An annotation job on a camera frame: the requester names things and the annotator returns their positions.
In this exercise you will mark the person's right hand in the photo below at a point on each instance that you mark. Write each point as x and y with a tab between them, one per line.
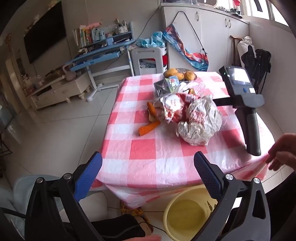
284	148

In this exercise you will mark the blue study desk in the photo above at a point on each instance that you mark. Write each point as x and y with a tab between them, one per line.
101	54

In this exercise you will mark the white plastic stool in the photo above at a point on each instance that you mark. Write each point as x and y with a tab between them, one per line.
145	54

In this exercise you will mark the red white wrapper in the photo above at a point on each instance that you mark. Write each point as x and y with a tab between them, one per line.
173	105

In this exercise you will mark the clear plastic bottle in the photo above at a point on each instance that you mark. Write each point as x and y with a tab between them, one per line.
196	89

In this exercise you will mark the black metal stand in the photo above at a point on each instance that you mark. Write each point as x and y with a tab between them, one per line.
5	146

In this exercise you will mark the yellow patterned slipper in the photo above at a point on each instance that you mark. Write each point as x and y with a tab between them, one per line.
135	212

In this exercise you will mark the colourful printed bag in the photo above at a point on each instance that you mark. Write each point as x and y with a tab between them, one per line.
185	49

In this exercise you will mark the white sack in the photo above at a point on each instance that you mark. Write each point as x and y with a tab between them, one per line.
244	46

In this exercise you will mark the yellow plastic bucket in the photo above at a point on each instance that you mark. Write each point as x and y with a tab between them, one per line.
185	215

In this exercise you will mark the white cabinet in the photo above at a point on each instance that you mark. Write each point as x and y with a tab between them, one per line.
217	39

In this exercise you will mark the orange carrot piece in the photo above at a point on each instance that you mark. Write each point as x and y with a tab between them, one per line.
149	128

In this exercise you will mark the blue plastic bag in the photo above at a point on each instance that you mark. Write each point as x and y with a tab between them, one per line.
150	39

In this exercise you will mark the red container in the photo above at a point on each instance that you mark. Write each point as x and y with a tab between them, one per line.
165	62

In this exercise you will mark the wooden chair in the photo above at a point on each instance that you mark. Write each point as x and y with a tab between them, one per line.
234	48

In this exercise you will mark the pink plush toy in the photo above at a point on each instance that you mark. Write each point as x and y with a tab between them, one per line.
93	25

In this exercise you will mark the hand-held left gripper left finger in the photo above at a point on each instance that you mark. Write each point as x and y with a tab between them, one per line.
89	176

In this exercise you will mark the carrot piece with pale end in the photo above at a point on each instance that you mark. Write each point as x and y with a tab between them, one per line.
152	110

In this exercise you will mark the round yellow mango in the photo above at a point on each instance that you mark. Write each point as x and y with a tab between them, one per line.
189	75

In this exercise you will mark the black television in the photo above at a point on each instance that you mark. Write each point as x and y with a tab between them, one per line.
44	34

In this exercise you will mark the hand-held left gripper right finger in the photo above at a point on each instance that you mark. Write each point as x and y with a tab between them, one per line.
208	178

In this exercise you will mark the light blue chair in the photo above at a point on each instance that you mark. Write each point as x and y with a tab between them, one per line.
20	187

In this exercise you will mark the red checkered tablecloth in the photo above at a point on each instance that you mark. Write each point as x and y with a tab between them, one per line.
143	153

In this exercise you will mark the row of books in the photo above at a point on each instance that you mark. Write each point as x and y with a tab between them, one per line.
83	38

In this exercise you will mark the white pen holder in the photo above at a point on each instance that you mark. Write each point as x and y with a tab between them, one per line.
121	29

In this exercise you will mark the grey sneakers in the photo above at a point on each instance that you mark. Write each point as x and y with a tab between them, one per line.
235	11

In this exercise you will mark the woven basket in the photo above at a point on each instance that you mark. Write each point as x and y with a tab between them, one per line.
196	77

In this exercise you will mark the black folded chair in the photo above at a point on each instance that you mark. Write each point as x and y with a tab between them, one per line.
256	62

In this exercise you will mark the pink kettlebell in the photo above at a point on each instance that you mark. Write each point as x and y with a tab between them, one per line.
69	74

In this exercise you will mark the person's leg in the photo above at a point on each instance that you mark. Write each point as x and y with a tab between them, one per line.
120	227

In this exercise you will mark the cream television cabinet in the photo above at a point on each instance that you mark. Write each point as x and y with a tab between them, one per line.
60	91

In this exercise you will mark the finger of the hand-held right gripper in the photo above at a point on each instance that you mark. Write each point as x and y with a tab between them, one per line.
224	102

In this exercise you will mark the grey paper wrapper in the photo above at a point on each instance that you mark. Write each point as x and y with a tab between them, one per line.
201	122

